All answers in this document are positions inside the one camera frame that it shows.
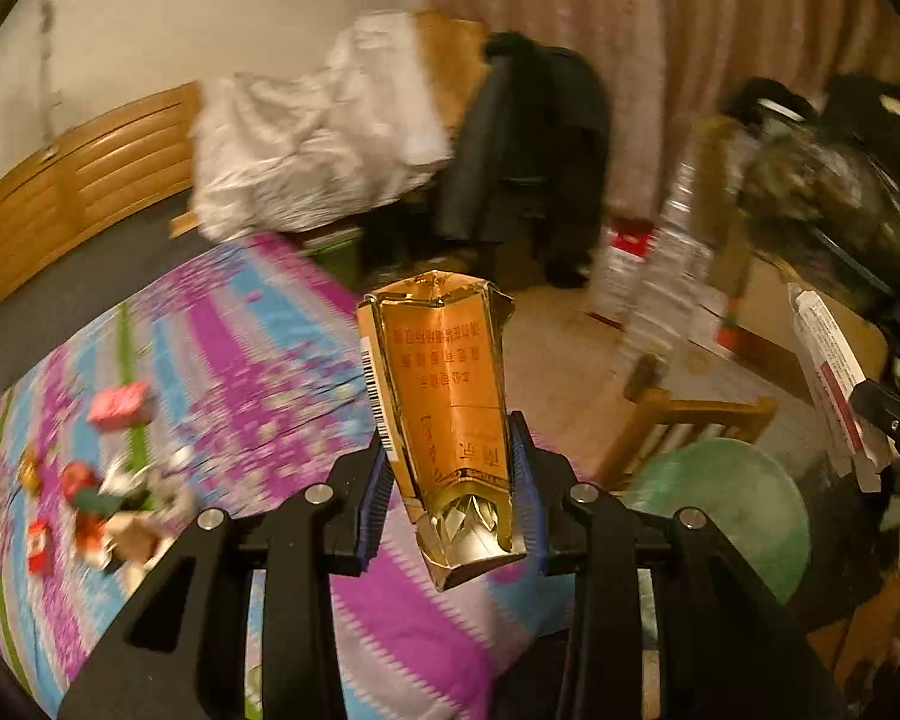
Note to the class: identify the purple patterned blanket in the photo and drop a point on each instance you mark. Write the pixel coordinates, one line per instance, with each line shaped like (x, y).
(255, 360)

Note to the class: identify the wooden desk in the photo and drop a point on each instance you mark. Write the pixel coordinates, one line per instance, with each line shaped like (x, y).
(454, 60)

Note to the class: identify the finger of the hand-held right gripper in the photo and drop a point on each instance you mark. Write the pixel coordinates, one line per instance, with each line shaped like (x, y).
(889, 409)

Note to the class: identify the cardboard box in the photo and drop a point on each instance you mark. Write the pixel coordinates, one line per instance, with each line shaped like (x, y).
(765, 315)

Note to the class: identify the dark jacket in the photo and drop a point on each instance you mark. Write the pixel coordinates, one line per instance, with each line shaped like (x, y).
(525, 157)

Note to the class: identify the small red packet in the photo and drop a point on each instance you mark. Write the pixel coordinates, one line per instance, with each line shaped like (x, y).
(39, 547)

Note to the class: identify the wooden headboard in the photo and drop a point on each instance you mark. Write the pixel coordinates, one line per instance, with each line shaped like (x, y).
(82, 180)

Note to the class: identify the beige curtain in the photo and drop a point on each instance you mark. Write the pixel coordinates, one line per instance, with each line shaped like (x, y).
(682, 45)

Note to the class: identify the red cigarette pack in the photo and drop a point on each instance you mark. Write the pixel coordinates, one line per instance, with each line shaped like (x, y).
(120, 405)

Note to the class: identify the white tube carton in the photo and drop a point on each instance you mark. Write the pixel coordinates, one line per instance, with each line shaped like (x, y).
(829, 367)

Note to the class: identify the gold cigarette box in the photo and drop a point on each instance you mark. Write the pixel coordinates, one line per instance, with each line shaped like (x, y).
(446, 420)

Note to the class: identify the pile of crumpled wrappers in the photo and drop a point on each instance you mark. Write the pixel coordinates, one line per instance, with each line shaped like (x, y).
(120, 510)

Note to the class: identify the green plastic basin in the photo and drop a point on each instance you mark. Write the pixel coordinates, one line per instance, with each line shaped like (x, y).
(720, 517)

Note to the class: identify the pack of water bottles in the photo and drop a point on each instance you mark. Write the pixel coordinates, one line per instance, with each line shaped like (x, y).
(671, 277)

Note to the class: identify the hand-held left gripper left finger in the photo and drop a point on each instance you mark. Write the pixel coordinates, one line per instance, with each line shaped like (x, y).
(368, 517)

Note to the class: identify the small gold wrapper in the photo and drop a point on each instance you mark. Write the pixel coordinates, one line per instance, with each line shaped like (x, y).
(30, 472)

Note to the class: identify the red and white carton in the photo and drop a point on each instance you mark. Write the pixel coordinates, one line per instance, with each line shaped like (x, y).
(622, 270)

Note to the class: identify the green bin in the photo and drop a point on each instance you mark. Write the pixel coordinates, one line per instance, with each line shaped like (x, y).
(337, 259)

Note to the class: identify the white plastic bag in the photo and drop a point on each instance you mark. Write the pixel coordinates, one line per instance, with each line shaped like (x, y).
(307, 135)

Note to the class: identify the camouflage jacket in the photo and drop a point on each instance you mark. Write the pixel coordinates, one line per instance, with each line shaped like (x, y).
(825, 180)

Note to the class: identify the wooden chair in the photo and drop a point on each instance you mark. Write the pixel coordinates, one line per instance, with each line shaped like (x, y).
(690, 412)

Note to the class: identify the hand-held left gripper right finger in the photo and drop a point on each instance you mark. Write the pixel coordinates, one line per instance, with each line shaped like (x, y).
(534, 517)

